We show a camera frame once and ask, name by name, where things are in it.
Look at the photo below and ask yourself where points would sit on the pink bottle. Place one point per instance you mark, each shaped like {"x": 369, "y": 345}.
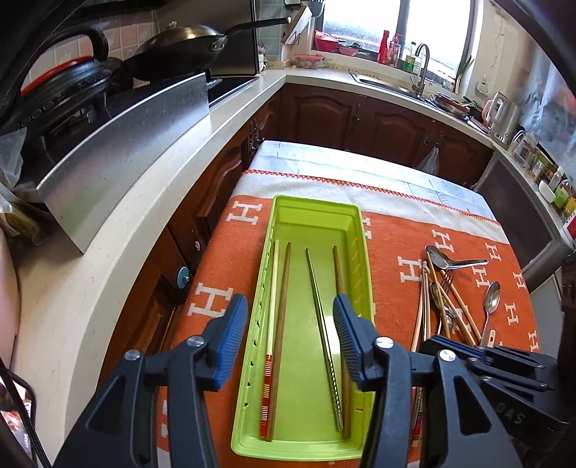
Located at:
{"x": 396, "y": 51}

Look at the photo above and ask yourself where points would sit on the large metal soup spoon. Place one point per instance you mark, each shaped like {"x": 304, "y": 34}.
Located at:
{"x": 437, "y": 258}

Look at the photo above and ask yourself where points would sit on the white blue printed tablecloth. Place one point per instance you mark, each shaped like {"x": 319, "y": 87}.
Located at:
{"x": 342, "y": 159}

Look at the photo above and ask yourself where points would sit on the metal chopstick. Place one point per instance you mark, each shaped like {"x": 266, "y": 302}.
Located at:
{"x": 320, "y": 324}

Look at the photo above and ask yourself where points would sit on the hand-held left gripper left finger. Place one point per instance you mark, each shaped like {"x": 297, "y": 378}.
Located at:
{"x": 231, "y": 342}

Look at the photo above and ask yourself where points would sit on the red basin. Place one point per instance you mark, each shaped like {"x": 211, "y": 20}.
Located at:
{"x": 326, "y": 41}

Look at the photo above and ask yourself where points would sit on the green bottle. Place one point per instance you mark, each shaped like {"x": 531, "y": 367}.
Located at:
{"x": 409, "y": 60}

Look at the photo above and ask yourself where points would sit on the brown wooden chopstick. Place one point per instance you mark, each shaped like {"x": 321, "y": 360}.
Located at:
{"x": 280, "y": 333}
{"x": 337, "y": 274}

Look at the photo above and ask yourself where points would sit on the orange printed blanket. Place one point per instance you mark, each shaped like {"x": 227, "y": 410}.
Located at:
{"x": 396, "y": 243}

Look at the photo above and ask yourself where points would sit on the black stove top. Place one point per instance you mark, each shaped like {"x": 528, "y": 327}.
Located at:
{"x": 229, "y": 87}

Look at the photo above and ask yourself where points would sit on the white kitchen counter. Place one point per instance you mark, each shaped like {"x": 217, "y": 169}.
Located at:
{"x": 135, "y": 252}

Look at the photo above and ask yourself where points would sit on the steel electric kettle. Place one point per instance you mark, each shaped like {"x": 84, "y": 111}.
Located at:
{"x": 504, "y": 119}

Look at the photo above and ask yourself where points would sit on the stainless steel appliance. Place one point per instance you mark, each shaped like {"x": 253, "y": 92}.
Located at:
{"x": 517, "y": 211}

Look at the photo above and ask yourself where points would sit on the glass jar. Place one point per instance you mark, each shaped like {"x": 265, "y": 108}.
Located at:
{"x": 524, "y": 148}

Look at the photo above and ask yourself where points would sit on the blue round cabinet knob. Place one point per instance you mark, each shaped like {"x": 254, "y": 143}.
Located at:
{"x": 182, "y": 276}

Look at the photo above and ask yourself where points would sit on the black wok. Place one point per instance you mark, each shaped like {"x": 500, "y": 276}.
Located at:
{"x": 180, "y": 56}

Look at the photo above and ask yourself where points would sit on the small metal spoon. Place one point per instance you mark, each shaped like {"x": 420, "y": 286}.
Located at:
{"x": 493, "y": 297}

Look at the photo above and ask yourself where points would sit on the stack of dishes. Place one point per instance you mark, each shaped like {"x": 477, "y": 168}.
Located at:
{"x": 452, "y": 105}

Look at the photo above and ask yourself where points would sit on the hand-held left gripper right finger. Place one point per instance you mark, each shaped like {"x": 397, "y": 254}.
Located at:
{"x": 350, "y": 342}

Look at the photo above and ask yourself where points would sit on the light wooden chopstick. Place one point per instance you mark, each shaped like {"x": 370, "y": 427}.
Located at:
{"x": 459, "y": 324}
{"x": 427, "y": 310}
{"x": 463, "y": 306}
{"x": 420, "y": 306}

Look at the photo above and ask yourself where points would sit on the pink lidded container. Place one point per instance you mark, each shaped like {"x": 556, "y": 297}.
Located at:
{"x": 308, "y": 60}

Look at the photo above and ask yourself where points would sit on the white chopstick red striped end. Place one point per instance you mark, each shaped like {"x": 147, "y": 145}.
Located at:
{"x": 270, "y": 324}

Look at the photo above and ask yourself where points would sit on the green plastic utensil tray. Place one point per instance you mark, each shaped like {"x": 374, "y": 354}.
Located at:
{"x": 306, "y": 360}

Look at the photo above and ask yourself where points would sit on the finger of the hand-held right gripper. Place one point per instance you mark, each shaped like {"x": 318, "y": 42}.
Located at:
{"x": 508, "y": 375}
{"x": 454, "y": 345}

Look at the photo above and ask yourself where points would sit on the row of spice jars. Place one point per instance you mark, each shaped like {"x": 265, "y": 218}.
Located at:
{"x": 555, "y": 184}

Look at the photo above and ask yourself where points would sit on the crumpled clear plastic bag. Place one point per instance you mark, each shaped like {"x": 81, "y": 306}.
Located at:
{"x": 11, "y": 180}

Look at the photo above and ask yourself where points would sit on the red bottle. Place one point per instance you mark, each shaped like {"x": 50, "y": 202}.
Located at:
{"x": 383, "y": 47}

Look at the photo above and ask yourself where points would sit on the brown wooden base cabinets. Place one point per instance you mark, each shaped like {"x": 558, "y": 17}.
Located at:
{"x": 324, "y": 117}

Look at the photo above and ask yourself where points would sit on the metal fork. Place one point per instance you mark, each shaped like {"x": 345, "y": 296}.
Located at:
{"x": 446, "y": 281}

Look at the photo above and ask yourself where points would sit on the steel sink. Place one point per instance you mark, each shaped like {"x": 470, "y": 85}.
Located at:
{"x": 378, "y": 81}

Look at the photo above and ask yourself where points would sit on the steel sink faucet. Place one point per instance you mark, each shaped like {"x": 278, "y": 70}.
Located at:
{"x": 420, "y": 74}

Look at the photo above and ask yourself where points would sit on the white board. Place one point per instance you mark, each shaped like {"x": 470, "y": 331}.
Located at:
{"x": 297, "y": 24}

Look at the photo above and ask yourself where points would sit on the medium metal spoon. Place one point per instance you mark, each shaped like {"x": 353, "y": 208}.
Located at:
{"x": 435, "y": 294}

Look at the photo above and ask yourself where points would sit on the kitchen window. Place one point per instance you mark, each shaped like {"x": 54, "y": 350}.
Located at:
{"x": 360, "y": 22}

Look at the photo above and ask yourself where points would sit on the hanging clear plastic bag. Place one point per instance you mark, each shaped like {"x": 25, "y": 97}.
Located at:
{"x": 428, "y": 162}

